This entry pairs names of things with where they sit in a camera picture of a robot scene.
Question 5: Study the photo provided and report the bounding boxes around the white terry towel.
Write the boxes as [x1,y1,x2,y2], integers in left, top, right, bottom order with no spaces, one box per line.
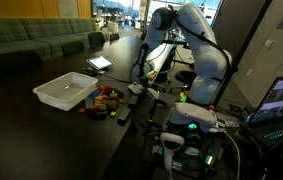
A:
[140,88,159,100]

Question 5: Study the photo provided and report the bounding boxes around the green plaid sofa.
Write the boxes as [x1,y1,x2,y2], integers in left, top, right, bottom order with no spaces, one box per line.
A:
[0,18,110,79]

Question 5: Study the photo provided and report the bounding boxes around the black office chair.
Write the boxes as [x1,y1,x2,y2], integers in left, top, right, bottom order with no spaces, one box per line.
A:
[175,71,196,87]

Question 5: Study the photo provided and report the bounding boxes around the blue block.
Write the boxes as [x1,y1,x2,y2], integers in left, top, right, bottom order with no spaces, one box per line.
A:
[87,90,103,99]

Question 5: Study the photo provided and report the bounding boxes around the tablet with lit screen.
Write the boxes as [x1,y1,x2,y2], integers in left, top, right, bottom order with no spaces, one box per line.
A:
[86,56,113,70]

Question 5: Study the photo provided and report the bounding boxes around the brown plush toy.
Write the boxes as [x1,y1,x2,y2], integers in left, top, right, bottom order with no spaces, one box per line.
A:
[85,100,119,118]

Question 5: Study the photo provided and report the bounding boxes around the clear plastic bin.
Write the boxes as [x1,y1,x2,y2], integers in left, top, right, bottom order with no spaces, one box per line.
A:
[33,72,98,111]

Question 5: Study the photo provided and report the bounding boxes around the yellow red toy piece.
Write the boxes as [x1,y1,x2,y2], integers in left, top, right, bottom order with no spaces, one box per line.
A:
[94,95,110,102]

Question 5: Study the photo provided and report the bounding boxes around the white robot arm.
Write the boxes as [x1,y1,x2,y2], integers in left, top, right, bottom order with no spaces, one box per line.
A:
[132,3,231,104]

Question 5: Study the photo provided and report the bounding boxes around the red ball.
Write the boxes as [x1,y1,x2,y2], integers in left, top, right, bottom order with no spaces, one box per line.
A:
[98,86,112,95]

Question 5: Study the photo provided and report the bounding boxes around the black rectangular block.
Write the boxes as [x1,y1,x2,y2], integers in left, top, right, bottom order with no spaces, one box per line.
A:
[117,107,131,126]
[128,95,138,108]

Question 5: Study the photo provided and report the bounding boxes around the small yellow cube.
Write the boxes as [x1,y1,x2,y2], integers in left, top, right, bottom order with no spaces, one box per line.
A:
[110,111,117,118]

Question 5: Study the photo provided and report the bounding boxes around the open laptop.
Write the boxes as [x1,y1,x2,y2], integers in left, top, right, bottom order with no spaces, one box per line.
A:
[247,77,283,147]

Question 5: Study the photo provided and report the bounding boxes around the white VR controller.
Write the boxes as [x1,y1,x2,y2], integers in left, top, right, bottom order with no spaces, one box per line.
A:
[160,133,184,171]

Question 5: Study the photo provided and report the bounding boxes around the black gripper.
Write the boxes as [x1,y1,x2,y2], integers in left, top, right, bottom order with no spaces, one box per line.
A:
[129,79,153,95]

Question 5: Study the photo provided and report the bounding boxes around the white VR headset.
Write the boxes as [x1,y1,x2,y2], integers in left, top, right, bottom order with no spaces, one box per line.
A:
[168,103,217,133]

